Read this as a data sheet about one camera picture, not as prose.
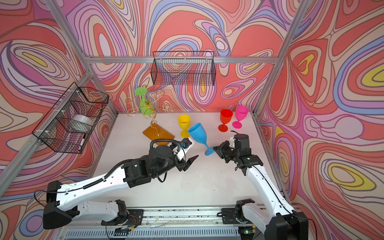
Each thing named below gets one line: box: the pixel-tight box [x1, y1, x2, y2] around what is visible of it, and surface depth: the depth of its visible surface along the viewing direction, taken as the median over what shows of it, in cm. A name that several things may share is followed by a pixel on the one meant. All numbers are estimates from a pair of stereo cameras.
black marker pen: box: [78, 133, 86, 151], surface depth 75 cm
